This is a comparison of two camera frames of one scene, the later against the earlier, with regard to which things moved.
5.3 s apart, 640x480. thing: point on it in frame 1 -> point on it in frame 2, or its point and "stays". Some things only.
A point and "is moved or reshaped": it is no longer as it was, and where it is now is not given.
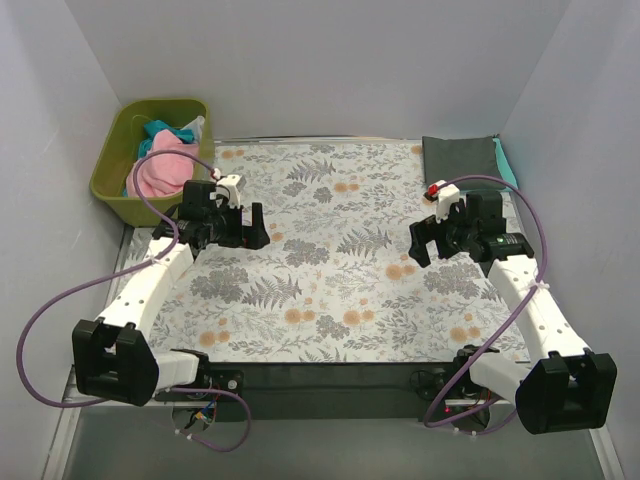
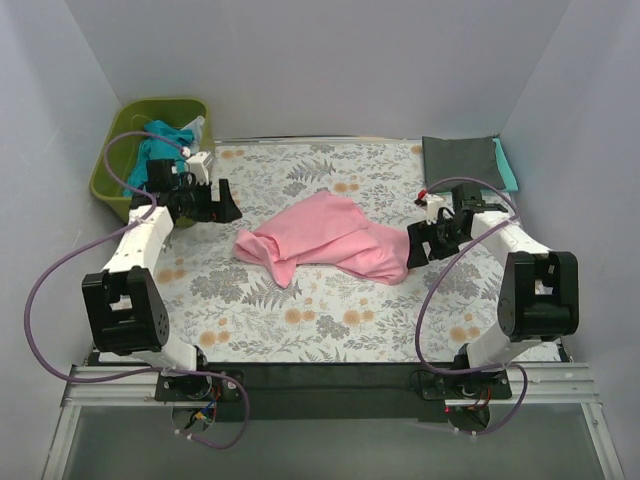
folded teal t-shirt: (505, 166) stays
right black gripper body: (441, 240) stays
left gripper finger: (249, 241) -> (220, 213)
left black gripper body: (239, 223) -> (216, 201)
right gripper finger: (431, 229) stays
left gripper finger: (258, 233) -> (226, 209)
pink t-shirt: (163, 175) is moved or reshaped
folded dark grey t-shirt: (449, 159) stays
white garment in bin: (196, 125) stays
